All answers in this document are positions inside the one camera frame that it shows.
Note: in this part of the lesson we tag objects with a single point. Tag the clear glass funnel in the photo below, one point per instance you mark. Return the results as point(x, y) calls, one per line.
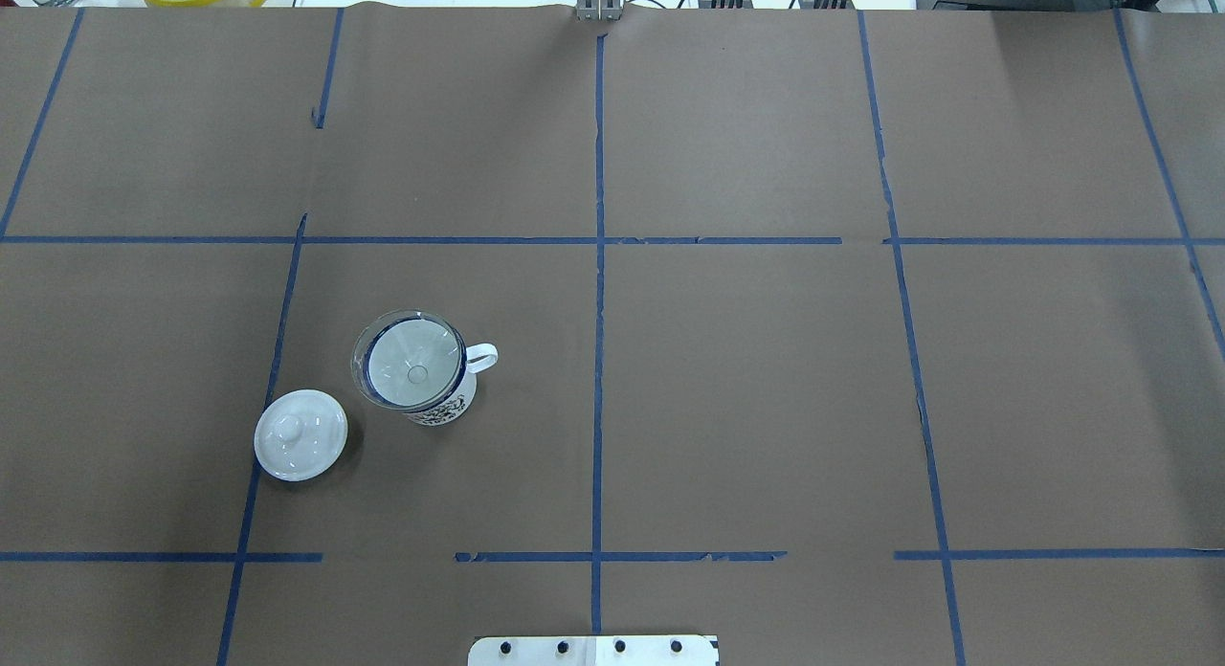
point(408, 361)

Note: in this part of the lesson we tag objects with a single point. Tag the white enamel mug blue rim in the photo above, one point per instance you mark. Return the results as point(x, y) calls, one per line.
point(477, 359)

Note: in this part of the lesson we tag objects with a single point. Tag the white ceramic lid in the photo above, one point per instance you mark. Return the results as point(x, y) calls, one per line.
point(300, 435)

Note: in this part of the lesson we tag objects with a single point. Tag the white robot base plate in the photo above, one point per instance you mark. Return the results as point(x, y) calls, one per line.
point(633, 649)

